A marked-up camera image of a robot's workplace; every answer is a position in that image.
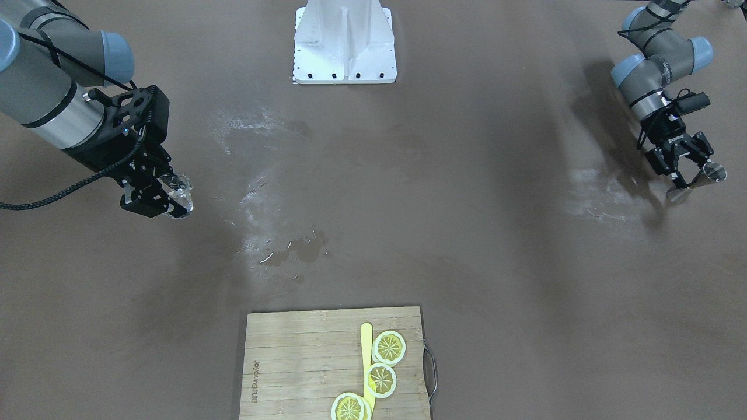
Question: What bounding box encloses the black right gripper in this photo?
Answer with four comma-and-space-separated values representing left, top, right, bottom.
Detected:
63, 85, 190, 218

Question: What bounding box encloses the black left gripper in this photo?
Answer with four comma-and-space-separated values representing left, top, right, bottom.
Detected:
640, 107, 714, 190

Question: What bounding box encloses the clear glass measuring cup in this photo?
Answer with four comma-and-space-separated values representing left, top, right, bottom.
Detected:
159, 173, 194, 219

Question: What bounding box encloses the steel double jigger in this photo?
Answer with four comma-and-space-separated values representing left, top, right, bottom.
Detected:
665, 160, 728, 203

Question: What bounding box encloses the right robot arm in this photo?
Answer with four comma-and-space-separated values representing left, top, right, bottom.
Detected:
1, 1, 194, 219

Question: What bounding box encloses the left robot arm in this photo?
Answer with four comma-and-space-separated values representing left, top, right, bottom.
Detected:
611, 1, 713, 191

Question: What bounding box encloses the bamboo cutting board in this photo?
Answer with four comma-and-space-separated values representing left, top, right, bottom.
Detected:
239, 306, 431, 419

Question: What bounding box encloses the yellow plastic knife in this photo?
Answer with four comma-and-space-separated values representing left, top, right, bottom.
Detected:
360, 322, 376, 419

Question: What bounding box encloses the upper lemon slice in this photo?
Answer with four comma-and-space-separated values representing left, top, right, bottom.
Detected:
372, 330, 406, 367

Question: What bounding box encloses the lemon slice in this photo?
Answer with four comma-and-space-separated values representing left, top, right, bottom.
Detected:
372, 330, 406, 367
330, 393, 372, 420
364, 362, 397, 399

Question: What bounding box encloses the lower lemon slice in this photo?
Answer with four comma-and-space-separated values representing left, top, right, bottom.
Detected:
330, 393, 372, 420

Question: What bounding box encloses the middle lemon slice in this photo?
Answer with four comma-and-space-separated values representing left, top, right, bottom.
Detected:
364, 362, 397, 399

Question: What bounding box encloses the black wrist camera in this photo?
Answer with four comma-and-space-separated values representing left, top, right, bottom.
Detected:
674, 90, 711, 116

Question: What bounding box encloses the black braided cable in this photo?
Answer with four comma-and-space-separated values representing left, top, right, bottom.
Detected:
0, 125, 146, 211

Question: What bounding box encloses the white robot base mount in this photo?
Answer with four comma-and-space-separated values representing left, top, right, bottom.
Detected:
292, 1, 397, 85

